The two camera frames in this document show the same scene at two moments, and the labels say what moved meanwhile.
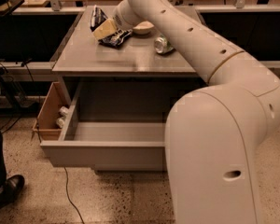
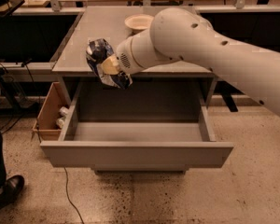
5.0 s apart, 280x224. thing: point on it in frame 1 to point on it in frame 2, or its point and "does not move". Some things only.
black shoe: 12,187 does not move
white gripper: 123,19 to 123,57
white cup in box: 63,110 does not move
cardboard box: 46,126 does not move
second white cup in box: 60,122 does not move
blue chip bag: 113,39 to 97,49
